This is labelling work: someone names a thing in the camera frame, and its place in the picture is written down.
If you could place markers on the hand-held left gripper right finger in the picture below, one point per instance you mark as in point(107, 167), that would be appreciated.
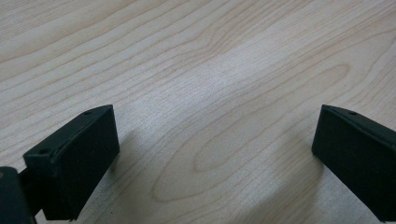
point(358, 155)

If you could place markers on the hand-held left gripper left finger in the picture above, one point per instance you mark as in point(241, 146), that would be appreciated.
point(74, 161)

